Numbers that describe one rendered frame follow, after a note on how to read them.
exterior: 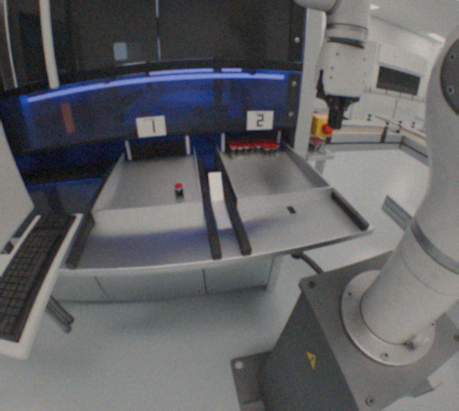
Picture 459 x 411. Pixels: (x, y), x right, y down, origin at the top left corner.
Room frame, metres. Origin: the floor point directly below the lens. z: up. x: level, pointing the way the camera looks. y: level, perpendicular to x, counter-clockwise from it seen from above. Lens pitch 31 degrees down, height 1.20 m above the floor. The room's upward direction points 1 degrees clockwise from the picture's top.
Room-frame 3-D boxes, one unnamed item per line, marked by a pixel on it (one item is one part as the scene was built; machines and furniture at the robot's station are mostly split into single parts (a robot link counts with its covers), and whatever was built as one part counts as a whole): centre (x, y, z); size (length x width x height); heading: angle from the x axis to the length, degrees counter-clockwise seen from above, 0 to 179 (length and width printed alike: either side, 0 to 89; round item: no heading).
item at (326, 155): (0.81, -0.34, 0.87); 0.14 x 0.13 x 0.02; 11
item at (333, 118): (0.43, -0.20, 1.12); 0.03 x 0.03 x 0.07; 11
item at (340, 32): (0.43, -0.22, 1.27); 0.09 x 0.08 x 0.03; 101
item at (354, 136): (0.96, -0.59, 0.92); 0.69 x 0.16 x 0.16; 101
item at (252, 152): (0.71, -0.09, 0.90); 0.18 x 0.02 x 0.05; 102
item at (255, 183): (0.60, -0.11, 0.90); 0.34 x 0.26 x 0.04; 12
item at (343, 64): (0.43, -0.22, 1.21); 0.10 x 0.08 x 0.11; 101
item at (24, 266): (0.23, 0.50, 0.82); 0.40 x 0.14 x 0.02; 9
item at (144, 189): (0.54, 0.22, 0.90); 0.34 x 0.26 x 0.04; 11
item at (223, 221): (0.42, 0.02, 0.91); 0.14 x 0.03 x 0.06; 12
